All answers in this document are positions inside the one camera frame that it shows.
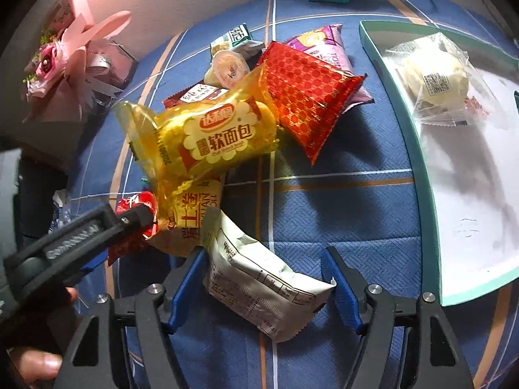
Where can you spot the small red snack packet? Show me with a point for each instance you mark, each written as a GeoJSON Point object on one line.
{"type": "Point", "coordinates": [138, 202]}

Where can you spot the pink ribbon flower bouquet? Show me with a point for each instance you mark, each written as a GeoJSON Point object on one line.
{"type": "Point", "coordinates": [73, 48]}

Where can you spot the purple-pink snack packet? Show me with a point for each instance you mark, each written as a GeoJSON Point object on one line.
{"type": "Point", "coordinates": [324, 40]}

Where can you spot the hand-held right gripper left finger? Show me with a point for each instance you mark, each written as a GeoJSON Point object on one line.
{"type": "Point", "coordinates": [189, 287]}

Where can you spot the yellow bread packet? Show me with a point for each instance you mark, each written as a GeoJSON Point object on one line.
{"type": "Point", "coordinates": [219, 133]}

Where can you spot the mauve gift box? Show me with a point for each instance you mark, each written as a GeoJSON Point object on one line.
{"type": "Point", "coordinates": [117, 63]}

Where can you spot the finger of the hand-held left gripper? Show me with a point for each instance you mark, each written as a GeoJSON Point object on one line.
{"type": "Point", "coordinates": [140, 218]}
{"type": "Point", "coordinates": [94, 265]}

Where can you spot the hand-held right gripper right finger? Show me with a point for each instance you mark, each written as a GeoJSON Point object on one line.
{"type": "Point", "coordinates": [342, 287]}

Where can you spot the person's left hand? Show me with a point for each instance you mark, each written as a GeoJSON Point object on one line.
{"type": "Point", "coordinates": [38, 366]}

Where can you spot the blue plaid bedsheet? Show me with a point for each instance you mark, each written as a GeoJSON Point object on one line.
{"type": "Point", "coordinates": [344, 210]}

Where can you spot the crumpled clear plastic wrapper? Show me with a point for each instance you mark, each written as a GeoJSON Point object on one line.
{"type": "Point", "coordinates": [63, 214]}

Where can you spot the white snack packet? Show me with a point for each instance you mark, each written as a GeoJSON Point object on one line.
{"type": "Point", "coordinates": [259, 279]}

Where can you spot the dark red-brown snack packet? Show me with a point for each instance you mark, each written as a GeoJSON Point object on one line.
{"type": "Point", "coordinates": [194, 95]}

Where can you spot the red gold-patterned snack packet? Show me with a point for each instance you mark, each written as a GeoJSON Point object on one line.
{"type": "Point", "coordinates": [312, 97]}

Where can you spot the small green-white packet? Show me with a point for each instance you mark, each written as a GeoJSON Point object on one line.
{"type": "Point", "coordinates": [235, 36]}

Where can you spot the teal-rimmed white box tray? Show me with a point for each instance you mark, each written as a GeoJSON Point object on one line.
{"type": "Point", "coordinates": [466, 194]}

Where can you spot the clear jelly cup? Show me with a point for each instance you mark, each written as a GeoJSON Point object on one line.
{"type": "Point", "coordinates": [229, 67]}

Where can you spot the clear-wrapped pale bun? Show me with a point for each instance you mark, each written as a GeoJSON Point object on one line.
{"type": "Point", "coordinates": [438, 77]}

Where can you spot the orange-yellow snack packet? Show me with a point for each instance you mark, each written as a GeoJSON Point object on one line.
{"type": "Point", "coordinates": [190, 206]}

